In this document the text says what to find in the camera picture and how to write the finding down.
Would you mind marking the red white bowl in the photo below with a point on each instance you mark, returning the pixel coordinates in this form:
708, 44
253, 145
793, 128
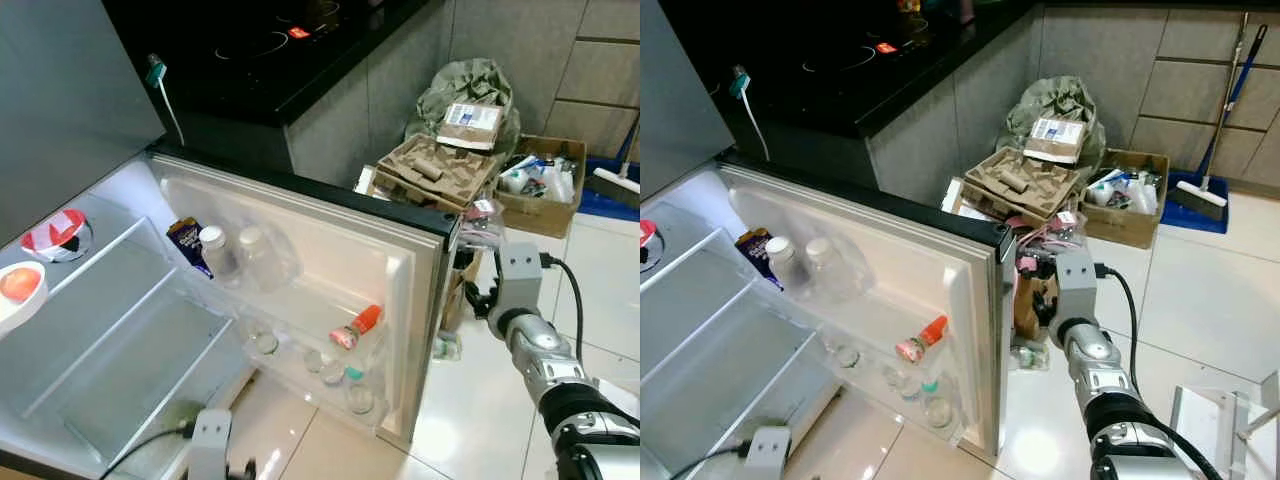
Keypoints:
648, 245
55, 235

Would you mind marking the white metal rack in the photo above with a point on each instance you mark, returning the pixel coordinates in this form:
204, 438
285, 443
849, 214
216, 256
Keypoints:
1210, 430

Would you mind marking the green garbage bag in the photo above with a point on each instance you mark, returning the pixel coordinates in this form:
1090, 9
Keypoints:
1060, 100
470, 85

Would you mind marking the blue dustpan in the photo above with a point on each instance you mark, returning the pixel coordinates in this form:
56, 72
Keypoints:
600, 208
1195, 220

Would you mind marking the orange capped bottle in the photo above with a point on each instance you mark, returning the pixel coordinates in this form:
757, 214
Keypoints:
925, 335
358, 325

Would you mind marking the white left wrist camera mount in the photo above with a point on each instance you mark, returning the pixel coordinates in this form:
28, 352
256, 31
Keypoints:
768, 455
210, 445

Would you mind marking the dark grey fridge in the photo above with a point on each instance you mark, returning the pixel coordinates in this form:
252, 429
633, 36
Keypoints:
70, 100
685, 110

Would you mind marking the white plastic bottle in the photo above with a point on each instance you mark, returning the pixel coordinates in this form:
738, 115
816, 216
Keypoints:
1140, 192
558, 182

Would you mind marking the white capped bottle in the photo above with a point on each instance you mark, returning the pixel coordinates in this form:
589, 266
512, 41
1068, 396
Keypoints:
215, 255
783, 268

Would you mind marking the glass fridge shelf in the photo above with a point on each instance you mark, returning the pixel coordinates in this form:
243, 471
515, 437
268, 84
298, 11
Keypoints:
690, 330
150, 400
760, 390
90, 340

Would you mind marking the white plate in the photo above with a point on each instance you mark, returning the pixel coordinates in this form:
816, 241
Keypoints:
20, 310

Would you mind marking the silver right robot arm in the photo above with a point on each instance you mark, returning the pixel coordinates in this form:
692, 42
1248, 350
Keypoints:
560, 390
1110, 400

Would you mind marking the orange fruit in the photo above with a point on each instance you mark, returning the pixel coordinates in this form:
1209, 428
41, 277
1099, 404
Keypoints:
18, 285

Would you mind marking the small glass jar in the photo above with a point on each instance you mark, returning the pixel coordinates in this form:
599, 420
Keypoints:
325, 368
898, 380
848, 356
265, 342

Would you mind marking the small clear bottle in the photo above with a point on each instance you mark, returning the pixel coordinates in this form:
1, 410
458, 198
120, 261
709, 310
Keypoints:
447, 346
1027, 358

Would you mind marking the pink plastic bag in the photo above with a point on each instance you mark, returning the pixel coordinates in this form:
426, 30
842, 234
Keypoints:
482, 225
1050, 235

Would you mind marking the black kitchen counter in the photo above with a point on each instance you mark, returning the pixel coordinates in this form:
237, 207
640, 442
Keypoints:
830, 90
230, 80

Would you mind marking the labelled cardboard parcel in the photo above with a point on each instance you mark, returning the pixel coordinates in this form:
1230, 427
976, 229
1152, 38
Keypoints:
1055, 140
470, 125

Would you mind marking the clear plastic jug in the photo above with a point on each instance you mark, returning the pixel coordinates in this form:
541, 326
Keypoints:
838, 270
268, 258

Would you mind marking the teal capped bottle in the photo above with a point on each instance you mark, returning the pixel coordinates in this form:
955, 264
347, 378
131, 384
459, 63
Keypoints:
357, 390
932, 402

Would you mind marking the moulded pulp tray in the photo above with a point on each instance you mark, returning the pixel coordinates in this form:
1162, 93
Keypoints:
1015, 190
430, 175

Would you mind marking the open cardboard box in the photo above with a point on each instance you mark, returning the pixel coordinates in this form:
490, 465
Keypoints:
1125, 228
545, 215

